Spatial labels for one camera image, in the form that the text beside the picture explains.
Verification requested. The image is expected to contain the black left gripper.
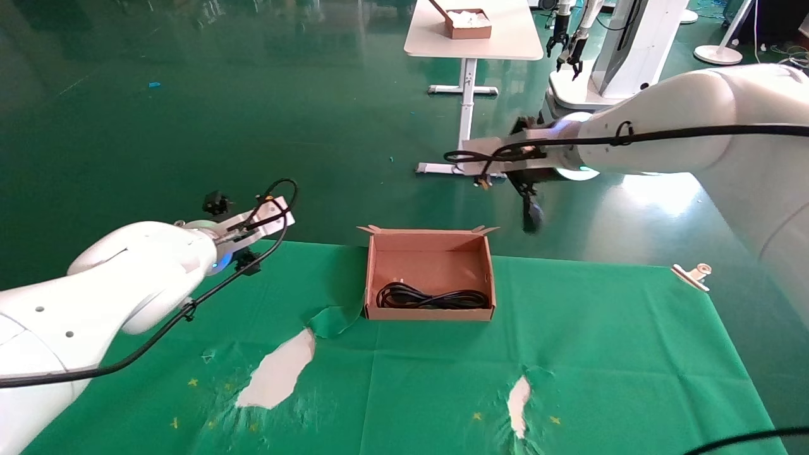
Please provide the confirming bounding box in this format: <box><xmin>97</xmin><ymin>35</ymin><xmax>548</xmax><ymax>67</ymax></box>
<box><xmin>202</xmin><ymin>190</ymin><xmax>262</xmax><ymax>276</ymax></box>

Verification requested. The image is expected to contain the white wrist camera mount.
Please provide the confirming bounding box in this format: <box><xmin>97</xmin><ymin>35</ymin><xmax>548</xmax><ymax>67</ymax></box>
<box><xmin>455</xmin><ymin>123</ymin><xmax>579</xmax><ymax>179</ymax></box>
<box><xmin>212</xmin><ymin>196</ymin><xmax>296</xmax><ymax>246</ymax></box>

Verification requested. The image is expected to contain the silver metal binder clip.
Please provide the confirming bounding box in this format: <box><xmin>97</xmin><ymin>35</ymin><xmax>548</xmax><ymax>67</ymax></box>
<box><xmin>671</xmin><ymin>263</ymin><xmax>713</xmax><ymax>293</ymax></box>

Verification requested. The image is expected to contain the loose thin black cable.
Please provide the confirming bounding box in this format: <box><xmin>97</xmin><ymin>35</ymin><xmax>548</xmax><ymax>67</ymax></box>
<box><xmin>686</xmin><ymin>427</ymin><xmax>809</xmax><ymax>455</ymax></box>

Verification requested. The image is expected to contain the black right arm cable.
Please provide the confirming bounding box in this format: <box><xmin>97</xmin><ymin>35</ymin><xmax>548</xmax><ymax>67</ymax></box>
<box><xmin>444</xmin><ymin>121</ymin><xmax>809</xmax><ymax>190</ymax></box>

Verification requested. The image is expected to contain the white fan power cord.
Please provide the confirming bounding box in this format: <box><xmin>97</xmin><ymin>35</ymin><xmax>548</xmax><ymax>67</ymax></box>
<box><xmin>752</xmin><ymin>0</ymin><xmax>769</xmax><ymax>52</ymax></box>

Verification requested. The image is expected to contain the white packing material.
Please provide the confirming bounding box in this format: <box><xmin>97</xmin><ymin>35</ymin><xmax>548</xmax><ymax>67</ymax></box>
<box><xmin>446</xmin><ymin>9</ymin><xmax>490</xmax><ymax>27</ymax></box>

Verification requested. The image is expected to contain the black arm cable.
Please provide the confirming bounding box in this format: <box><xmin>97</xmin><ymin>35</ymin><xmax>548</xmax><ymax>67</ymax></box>
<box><xmin>0</xmin><ymin>178</ymin><xmax>299</xmax><ymax>389</ymax></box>
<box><xmin>444</xmin><ymin>121</ymin><xmax>809</xmax><ymax>190</ymax></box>

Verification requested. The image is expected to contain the idle white wheeled robot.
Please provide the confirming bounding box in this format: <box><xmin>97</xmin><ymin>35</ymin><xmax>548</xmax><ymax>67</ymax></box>
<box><xmin>547</xmin><ymin>0</ymin><xmax>691</xmax><ymax>113</ymax></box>

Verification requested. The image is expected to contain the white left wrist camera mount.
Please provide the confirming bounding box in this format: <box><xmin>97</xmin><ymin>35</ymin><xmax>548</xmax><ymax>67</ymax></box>
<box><xmin>212</xmin><ymin>196</ymin><xmax>296</xmax><ymax>246</ymax></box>

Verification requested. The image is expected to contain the green table cloth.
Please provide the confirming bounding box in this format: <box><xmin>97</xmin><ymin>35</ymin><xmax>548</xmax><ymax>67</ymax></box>
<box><xmin>22</xmin><ymin>239</ymin><xmax>789</xmax><ymax>455</ymax></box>

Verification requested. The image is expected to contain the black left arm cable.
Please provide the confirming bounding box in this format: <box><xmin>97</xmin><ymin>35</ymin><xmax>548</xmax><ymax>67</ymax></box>
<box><xmin>0</xmin><ymin>178</ymin><xmax>299</xmax><ymax>389</ymax></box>

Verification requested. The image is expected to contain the small cardboard box with flap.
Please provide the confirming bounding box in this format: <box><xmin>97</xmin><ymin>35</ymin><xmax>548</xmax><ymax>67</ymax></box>
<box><xmin>429</xmin><ymin>0</ymin><xmax>493</xmax><ymax>41</ymax></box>

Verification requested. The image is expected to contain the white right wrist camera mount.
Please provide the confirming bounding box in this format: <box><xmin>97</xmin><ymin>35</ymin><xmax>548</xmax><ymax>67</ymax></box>
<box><xmin>455</xmin><ymin>123</ymin><xmax>579</xmax><ymax>179</ymax></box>

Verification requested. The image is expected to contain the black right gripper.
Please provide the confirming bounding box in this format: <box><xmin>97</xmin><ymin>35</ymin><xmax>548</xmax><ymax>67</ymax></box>
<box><xmin>506</xmin><ymin>116</ymin><xmax>573</xmax><ymax>203</ymax></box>

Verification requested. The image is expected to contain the open brown cardboard box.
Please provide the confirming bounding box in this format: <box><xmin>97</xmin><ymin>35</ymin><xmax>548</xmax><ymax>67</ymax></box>
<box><xmin>356</xmin><ymin>224</ymin><xmax>500</xmax><ymax>322</ymax></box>

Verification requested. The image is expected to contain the white pedestal table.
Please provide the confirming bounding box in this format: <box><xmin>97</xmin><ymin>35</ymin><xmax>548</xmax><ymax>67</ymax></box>
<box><xmin>403</xmin><ymin>0</ymin><xmax>544</xmax><ymax>179</ymax></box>

